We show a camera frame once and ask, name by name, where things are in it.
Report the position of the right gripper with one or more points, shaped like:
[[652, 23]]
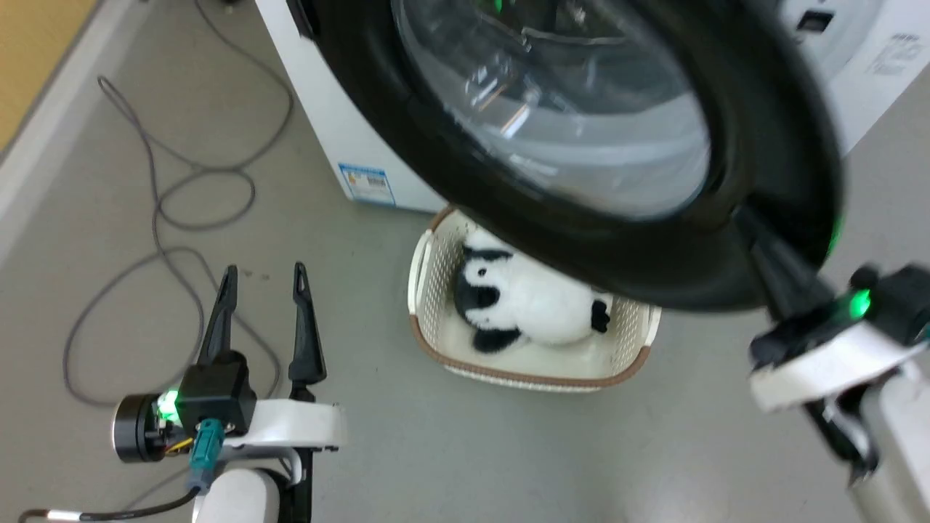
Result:
[[821, 370]]

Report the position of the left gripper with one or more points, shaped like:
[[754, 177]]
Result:
[[298, 425]]

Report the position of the black round washing machine door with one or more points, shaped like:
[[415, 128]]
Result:
[[465, 181]]

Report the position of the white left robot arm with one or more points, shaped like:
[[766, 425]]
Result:
[[240, 501]]

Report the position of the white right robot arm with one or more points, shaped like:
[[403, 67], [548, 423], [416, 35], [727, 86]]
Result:
[[901, 450]]

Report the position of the white washing machine body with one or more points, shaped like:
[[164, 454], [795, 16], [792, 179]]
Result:
[[327, 109]]

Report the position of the cream plastic laundry basket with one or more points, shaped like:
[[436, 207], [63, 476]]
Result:
[[429, 290]]

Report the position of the blue energy label sticker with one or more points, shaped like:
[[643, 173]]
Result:
[[367, 183]]

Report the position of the black and white panda plush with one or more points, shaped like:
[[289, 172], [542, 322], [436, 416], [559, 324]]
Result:
[[538, 305]]

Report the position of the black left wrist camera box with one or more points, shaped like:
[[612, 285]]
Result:
[[216, 396]]

